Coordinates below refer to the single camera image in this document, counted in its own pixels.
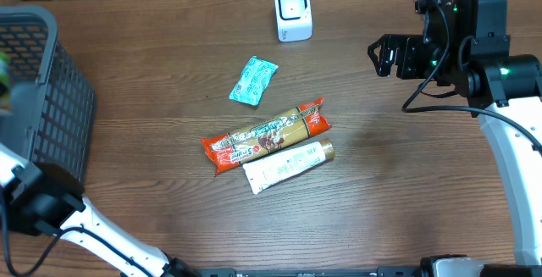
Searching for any teal tissue packet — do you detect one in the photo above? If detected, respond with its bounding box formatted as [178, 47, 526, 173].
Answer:
[229, 56, 279, 107]

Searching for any white cream tube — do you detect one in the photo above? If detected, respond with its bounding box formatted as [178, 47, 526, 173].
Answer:
[243, 139, 335, 195]

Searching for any red spaghetti packet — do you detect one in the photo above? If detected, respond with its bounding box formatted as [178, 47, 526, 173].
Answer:
[202, 97, 331, 174]

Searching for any green snack carton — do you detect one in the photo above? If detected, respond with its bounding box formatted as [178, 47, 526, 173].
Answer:
[0, 53, 12, 116]

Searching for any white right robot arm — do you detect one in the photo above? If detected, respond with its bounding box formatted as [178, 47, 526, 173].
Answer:
[368, 0, 541, 276]

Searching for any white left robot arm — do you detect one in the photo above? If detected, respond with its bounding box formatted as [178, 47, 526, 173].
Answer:
[1, 145, 199, 277]

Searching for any white barcode scanner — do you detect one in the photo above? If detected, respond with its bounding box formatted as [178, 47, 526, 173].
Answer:
[274, 0, 312, 42]

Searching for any grey plastic shopping basket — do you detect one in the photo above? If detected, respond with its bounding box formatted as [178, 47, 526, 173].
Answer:
[1, 5, 97, 182]

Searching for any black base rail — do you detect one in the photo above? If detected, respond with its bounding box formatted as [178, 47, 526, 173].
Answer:
[197, 266, 419, 277]

